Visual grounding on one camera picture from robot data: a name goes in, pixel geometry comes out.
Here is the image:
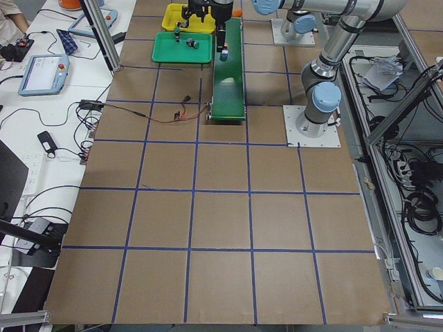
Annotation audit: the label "aluminium frame post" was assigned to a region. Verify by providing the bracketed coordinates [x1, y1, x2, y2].
[80, 0, 121, 73]

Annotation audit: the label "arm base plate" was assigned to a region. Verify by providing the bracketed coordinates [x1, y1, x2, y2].
[282, 105, 341, 148]
[271, 19, 316, 47]

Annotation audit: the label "yellow plastic tray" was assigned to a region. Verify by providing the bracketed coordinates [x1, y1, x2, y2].
[161, 3, 215, 33]

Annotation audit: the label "grey teach pendant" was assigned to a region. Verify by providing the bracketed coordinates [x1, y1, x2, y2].
[18, 54, 70, 97]
[68, 9, 118, 35]

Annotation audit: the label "green push button switch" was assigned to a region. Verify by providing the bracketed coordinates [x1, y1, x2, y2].
[174, 27, 181, 42]

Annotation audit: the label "green plastic tray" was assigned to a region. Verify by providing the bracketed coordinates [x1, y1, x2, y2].
[152, 32, 213, 64]

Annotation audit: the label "red black wire cable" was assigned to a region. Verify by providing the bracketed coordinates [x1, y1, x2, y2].
[102, 100, 210, 124]

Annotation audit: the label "black power adapter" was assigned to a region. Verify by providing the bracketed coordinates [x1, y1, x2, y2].
[79, 100, 105, 111]

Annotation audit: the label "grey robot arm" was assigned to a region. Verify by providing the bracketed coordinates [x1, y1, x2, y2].
[252, 0, 407, 125]
[179, 0, 233, 53]

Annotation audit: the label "green conveyor belt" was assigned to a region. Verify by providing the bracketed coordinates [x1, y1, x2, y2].
[206, 17, 245, 121]

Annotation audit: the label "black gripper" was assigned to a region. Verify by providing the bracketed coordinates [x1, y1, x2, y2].
[181, 0, 226, 53]

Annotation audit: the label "white power strip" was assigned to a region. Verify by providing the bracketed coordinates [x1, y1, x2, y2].
[22, 152, 45, 196]

